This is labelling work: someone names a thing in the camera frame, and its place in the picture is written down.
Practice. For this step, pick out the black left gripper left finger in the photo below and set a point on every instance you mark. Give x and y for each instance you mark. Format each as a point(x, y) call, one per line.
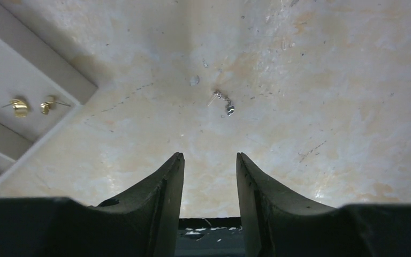
point(140, 221)

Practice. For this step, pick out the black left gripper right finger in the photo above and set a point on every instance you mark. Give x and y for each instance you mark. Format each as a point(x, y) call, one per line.
point(278, 221)

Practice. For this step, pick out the gold stud earring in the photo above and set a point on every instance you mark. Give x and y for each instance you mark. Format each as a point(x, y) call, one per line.
point(19, 106)
point(49, 104)

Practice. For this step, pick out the grey divided drawer tray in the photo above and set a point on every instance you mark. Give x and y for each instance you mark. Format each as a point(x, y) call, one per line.
point(31, 70)

